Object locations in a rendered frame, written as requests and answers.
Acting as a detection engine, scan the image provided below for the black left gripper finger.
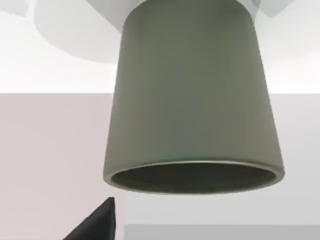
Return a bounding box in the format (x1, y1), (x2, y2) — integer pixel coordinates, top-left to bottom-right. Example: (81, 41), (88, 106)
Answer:
(61, 196), (118, 240)

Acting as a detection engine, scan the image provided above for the grey-green cup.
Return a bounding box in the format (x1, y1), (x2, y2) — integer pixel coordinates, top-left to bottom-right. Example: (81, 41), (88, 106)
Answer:
(101, 0), (286, 196)

